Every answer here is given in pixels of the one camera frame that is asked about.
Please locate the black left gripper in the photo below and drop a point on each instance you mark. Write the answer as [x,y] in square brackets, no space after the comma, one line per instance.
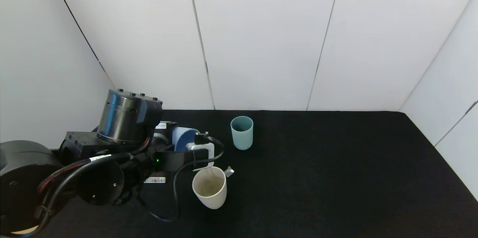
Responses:
[154,179]

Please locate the blue plastic cup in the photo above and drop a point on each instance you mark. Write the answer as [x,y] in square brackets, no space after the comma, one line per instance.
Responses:
[183,139]

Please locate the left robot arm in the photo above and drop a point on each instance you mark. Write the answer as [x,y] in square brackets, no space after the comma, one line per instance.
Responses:
[119,118]

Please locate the cream plastic cup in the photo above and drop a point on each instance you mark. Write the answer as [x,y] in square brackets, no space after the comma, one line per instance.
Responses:
[213,198]

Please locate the small clear tape scrap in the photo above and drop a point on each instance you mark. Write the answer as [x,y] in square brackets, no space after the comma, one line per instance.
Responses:
[229,172]

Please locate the teal plastic cup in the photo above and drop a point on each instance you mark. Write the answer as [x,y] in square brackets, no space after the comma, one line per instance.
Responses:
[242,140]

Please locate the black felt table cover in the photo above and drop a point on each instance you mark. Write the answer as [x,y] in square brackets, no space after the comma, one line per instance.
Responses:
[317,178]

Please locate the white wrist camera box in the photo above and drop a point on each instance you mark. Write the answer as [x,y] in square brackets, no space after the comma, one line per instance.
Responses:
[209,150]

